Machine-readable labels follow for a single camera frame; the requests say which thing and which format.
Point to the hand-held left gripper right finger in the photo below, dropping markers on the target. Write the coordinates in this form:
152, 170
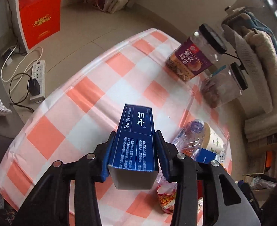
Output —
160, 155

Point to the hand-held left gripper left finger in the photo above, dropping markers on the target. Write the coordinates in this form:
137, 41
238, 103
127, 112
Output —
106, 160

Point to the dark blue cardboard box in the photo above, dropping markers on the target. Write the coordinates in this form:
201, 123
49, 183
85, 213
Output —
134, 134

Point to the white paper cup leaf print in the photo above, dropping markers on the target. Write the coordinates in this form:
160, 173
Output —
213, 141

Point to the crushed clear plastic bottle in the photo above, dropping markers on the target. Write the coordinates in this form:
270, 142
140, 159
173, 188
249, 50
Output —
190, 136

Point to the red snack wrapper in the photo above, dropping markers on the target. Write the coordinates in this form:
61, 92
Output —
166, 200

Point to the small blue white carton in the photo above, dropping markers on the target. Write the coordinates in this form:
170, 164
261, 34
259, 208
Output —
205, 156

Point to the orange white checked tablecloth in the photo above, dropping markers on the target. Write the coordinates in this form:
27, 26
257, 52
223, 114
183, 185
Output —
82, 113

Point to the clear plastic nut jar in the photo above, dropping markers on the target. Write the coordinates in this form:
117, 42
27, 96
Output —
218, 87

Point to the purple label plastic jar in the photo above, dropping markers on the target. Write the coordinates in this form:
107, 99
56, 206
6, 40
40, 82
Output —
190, 58

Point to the black charger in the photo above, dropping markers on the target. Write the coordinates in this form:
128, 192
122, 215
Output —
33, 87

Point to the beige folded bedding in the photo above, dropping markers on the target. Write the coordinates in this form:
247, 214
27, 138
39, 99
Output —
263, 124

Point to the white power strip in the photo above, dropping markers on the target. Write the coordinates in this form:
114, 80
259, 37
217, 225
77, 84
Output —
38, 70

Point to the white office chair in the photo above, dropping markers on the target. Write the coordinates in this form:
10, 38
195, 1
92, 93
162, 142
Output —
243, 51

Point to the beige fleece blanket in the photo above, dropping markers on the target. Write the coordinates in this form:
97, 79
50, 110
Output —
267, 58

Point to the orange gift box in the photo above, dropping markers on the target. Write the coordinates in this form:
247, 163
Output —
39, 21

